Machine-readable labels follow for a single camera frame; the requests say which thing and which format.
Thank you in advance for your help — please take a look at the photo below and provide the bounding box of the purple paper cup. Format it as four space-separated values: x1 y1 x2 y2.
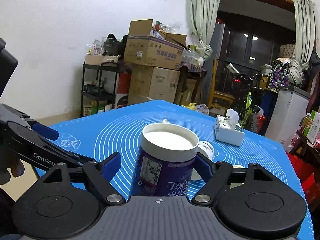
130 122 199 197

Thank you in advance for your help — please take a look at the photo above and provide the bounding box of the blue white paper cup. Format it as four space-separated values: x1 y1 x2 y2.
230 171 245 189

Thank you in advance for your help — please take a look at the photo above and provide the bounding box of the white floral paper cup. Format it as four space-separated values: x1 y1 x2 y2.
191 141 214 182

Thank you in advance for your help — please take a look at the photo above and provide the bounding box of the white tissue box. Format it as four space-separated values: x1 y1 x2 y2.
214 108 245 147

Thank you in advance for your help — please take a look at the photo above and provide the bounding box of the blue silicone baking mat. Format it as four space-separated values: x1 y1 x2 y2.
35 100 315 240

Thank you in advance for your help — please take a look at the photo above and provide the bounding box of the black metal shelf rack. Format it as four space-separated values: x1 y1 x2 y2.
80 61 120 117

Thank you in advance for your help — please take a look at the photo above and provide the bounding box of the red plastic bucket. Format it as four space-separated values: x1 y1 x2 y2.
257 115 266 133

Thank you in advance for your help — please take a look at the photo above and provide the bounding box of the clear plastic wrapper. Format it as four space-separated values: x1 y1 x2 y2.
161 119 170 124

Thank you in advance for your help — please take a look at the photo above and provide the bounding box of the yellow wooden chair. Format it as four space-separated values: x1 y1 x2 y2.
207 59 235 111

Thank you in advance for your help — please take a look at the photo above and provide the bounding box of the dark wooden side table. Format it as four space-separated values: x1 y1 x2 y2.
290 130 319 166

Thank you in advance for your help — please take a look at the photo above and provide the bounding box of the black green bicycle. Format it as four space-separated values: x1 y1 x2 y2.
225 61 264 133

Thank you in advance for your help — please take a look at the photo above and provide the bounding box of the red gift bag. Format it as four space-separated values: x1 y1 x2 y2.
287 152 319 209

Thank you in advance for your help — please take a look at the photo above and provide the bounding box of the white chest freezer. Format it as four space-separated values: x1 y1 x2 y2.
265 87 311 151

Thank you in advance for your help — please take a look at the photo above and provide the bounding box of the lower large cardboard box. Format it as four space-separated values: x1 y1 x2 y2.
128 64 180 105

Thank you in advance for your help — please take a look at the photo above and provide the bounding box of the green white carton box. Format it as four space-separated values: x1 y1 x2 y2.
306 111 320 144

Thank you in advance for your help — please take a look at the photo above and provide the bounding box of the floral purple bag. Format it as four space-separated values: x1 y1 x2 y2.
267 57 291 90

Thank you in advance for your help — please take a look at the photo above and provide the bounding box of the open top cardboard box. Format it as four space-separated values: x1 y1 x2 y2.
124 19 187 70

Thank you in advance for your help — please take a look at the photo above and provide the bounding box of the pale green curtain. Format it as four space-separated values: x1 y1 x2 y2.
188 0 220 61

